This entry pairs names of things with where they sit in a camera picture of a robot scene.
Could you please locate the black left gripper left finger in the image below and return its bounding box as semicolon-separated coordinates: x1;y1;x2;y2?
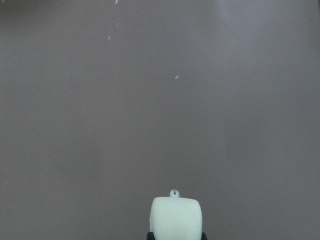
146;232;155;240

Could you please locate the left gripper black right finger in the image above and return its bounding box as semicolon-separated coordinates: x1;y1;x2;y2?
201;232;208;240

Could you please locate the white bun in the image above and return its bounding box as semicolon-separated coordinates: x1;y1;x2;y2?
149;196;203;240

